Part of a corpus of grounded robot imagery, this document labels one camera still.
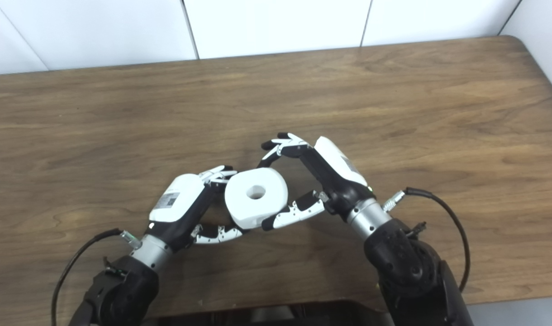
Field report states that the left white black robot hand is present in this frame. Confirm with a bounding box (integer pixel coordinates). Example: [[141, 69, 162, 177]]
[[148, 165, 245, 252]]

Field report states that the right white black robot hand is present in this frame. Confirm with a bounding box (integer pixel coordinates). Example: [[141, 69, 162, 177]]
[[258, 133, 376, 232]]

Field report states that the round white piece with hole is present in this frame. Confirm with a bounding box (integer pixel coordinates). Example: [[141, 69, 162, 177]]
[[225, 168, 289, 230]]

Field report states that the black robot torso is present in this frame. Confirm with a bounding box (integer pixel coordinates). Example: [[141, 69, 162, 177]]
[[143, 299, 394, 326]]

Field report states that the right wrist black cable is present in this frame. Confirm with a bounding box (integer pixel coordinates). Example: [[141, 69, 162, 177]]
[[382, 187, 471, 292]]

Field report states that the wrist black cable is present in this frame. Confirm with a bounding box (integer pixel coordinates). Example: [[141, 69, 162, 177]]
[[51, 229, 143, 326], [382, 187, 471, 292]]

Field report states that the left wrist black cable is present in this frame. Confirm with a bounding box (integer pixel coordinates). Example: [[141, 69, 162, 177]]
[[51, 229, 143, 326]]

